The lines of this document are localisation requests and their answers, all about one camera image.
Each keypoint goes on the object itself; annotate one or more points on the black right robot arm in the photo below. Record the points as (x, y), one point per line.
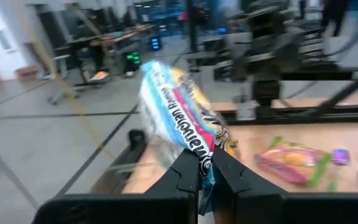
(264, 90)

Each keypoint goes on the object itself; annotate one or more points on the device with blue lights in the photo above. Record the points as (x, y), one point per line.
(155, 43)

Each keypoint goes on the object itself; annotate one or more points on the blue ramen packet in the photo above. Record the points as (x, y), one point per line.
(179, 109)

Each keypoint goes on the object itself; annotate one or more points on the computer with green lights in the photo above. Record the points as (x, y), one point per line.
(132, 62)

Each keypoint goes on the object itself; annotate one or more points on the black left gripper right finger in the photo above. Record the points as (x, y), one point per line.
(232, 183)

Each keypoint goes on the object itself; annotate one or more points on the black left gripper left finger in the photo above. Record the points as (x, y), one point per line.
(182, 180)

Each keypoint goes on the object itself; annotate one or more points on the green-edged orange ramen packet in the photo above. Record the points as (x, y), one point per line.
(291, 161)

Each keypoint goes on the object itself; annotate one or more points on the cardboard box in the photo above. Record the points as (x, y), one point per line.
(26, 74)

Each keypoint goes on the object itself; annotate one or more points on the wooden desk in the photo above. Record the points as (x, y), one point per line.
(110, 39)

